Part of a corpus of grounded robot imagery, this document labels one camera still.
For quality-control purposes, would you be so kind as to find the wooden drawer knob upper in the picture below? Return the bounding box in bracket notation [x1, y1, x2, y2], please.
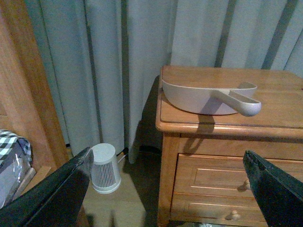
[237, 179, 251, 192]

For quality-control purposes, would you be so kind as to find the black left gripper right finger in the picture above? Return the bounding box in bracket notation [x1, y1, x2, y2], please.
[243, 150, 303, 227]

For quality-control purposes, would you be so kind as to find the grey curtain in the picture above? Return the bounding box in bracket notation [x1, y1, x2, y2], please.
[25, 0, 303, 162]

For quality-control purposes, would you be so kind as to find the checkered bed sheet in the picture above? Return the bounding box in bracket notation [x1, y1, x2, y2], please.
[0, 129, 31, 207]

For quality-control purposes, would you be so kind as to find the wooden nightstand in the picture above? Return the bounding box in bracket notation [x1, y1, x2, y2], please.
[156, 66, 303, 227]

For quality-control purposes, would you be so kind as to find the wooden drawer knob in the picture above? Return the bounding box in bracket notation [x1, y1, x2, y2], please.
[225, 210, 241, 221]
[237, 179, 251, 192]

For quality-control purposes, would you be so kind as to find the wooden bed headboard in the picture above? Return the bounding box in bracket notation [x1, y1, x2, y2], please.
[0, 0, 70, 180]

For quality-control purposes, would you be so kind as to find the wooden drawer knob lower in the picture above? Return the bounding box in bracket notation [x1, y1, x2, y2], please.
[225, 210, 241, 221]

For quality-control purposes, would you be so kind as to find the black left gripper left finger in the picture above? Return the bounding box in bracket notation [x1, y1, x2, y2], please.
[0, 148, 94, 227]

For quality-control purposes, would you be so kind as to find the beige plastic dustpan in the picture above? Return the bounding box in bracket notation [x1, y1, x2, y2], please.
[162, 80, 262, 117]

